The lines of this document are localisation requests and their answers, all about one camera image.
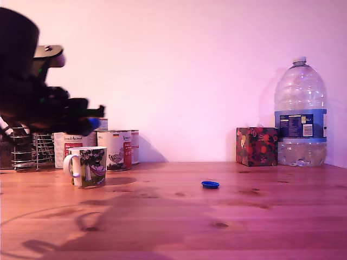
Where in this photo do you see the blue flat round lid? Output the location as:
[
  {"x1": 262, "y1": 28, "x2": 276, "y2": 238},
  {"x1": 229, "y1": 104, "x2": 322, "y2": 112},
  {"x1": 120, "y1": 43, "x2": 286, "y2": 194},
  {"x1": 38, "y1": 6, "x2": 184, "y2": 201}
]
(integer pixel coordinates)
[{"x1": 201, "y1": 180, "x2": 221, "y2": 190}]

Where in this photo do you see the floral tissue box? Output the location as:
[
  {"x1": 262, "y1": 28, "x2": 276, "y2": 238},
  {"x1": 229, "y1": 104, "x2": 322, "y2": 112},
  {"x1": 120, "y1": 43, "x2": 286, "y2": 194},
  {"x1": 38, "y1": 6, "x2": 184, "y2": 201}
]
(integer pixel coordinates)
[{"x1": 235, "y1": 127, "x2": 279, "y2": 167}]

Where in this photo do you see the white carton box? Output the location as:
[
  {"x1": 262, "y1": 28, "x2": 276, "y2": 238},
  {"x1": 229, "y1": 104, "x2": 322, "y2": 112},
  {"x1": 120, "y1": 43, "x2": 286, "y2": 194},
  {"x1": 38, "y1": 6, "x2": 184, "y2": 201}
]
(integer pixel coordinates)
[{"x1": 53, "y1": 132, "x2": 66, "y2": 170}]

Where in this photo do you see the blue coffee capsule white print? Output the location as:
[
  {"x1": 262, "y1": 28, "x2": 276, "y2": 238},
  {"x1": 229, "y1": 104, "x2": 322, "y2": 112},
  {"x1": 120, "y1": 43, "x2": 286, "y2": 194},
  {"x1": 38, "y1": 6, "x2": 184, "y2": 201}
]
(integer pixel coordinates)
[{"x1": 82, "y1": 117, "x2": 102, "y2": 137}]

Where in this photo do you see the white mug with cartoon print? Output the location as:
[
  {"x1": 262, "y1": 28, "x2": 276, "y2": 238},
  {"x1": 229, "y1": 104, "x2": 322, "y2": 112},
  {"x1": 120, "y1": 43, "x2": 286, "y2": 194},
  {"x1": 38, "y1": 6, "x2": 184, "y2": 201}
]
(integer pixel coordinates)
[{"x1": 63, "y1": 146, "x2": 108, "y2": 189}]

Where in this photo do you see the dark basket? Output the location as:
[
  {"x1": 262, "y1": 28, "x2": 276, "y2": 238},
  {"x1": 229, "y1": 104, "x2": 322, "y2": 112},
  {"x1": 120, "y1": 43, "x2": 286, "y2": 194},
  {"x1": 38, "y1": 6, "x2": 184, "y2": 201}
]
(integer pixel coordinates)
[{"x1": 0, "y1": 136, "x2": 14, "y2": 170}]

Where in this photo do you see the chrome wire utensil rack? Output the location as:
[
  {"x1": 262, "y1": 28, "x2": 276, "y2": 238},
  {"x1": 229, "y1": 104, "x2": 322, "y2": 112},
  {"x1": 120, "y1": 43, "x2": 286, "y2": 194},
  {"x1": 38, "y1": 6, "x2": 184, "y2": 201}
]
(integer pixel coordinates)
[{"x1": 10, "y1": 126, "x2": 55, "y2": 172}]

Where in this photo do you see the white red can chicken print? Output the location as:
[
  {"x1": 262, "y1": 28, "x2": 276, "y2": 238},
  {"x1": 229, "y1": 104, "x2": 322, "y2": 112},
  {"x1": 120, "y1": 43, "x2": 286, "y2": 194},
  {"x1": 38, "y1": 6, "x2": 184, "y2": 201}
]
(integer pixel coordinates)
[{"x1": 96, "y1": 129, "x2": 133, "y2": 172}]

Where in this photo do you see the white red labelled food can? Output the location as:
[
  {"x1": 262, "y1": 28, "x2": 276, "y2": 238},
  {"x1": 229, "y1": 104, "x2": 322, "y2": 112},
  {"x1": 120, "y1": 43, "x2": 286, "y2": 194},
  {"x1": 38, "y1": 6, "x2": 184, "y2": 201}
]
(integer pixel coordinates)
[
  {"x1": 131, "y1": 129, "x2": 140, "y2": 165},
  {"x1": 62, "y1": 132, "x2": 98, "y2": 152}
]

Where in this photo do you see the large clear water bottle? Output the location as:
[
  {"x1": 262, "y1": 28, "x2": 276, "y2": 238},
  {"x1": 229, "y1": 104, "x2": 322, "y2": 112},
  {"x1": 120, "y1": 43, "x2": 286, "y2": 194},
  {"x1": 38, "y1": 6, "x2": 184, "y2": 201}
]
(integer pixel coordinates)
[{"x1": 274, "y1": 56, "x2": 328, "y2": 167}]

